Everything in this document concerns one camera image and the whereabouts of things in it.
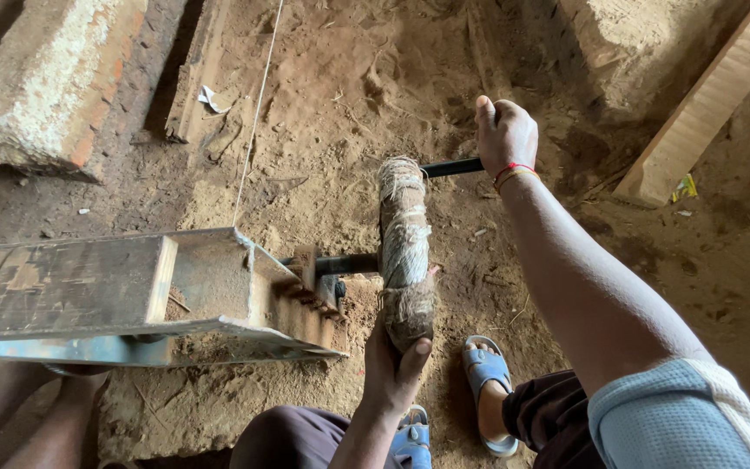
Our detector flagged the person's left hand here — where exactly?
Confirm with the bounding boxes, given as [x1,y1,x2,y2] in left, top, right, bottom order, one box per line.
[362,317,434,419]

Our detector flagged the person's right hand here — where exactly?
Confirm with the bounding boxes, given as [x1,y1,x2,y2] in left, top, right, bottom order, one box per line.
[474,95,540,180]

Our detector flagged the black crank handle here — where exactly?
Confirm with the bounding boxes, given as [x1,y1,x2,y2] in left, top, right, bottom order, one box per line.
[420,157,485,180]

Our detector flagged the coir rope wound spool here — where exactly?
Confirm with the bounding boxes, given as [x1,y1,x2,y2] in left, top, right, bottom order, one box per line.
[376,155,438,356]

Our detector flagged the blue sandal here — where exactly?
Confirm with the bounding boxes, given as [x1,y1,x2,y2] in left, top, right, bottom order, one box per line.
[462,335,520,459]
[388,404,433,469]

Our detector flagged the black metal axle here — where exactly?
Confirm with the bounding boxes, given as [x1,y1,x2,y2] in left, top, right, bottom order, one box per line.
[279,252,381,277]

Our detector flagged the large concrete block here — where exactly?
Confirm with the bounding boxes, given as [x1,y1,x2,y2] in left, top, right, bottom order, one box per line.
[556,0,750,126]

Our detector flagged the dark maroon shorts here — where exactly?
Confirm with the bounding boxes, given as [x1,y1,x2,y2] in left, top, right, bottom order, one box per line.
[229,369,608,469]

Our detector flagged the yellow wrapper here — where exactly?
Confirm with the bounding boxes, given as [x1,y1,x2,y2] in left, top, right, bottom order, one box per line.
[671,172,700,203]

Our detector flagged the light wooden plank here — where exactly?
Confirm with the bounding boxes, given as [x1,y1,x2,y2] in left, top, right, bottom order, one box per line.
[612,0,750,210]

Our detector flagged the grey shirt sleeve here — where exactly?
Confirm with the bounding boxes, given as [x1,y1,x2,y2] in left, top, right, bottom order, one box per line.
[586,357,750,469]

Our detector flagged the white paper scrap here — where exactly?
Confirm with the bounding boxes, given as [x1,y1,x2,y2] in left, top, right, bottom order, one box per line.
[197,85,233,116]

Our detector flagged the dirty wooden plank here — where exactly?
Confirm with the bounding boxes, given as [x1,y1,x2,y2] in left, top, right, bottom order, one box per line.
[164,0,235,145]

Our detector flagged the wooden block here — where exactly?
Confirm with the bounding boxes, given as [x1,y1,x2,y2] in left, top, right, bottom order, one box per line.
[0,235,178,338]

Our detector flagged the plastered brick block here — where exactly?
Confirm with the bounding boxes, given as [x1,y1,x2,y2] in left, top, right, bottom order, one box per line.
[0,0,188,184]

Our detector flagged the red thread bracelet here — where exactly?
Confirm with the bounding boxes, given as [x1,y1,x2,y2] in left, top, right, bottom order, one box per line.
[493,162,542,194]

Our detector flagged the steel channel frame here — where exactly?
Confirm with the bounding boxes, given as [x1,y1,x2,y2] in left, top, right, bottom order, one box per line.
[0,226,351,370]

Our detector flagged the thin white string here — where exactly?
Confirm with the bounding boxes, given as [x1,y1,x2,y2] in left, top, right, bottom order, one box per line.
[231,0,285,228]

